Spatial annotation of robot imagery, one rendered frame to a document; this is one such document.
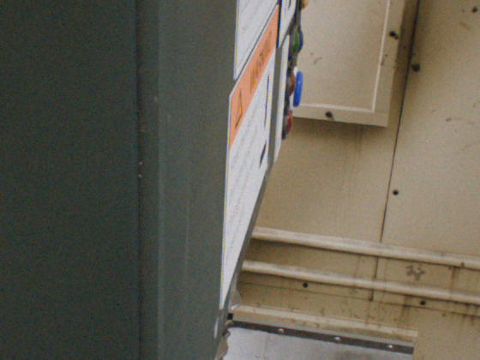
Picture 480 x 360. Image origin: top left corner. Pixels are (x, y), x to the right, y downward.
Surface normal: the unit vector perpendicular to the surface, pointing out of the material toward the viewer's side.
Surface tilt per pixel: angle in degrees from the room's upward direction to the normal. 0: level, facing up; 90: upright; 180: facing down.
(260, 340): 25
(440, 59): 91
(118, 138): 90
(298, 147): 90
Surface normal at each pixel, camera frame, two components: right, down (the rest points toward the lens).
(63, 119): -0.17, 0.44
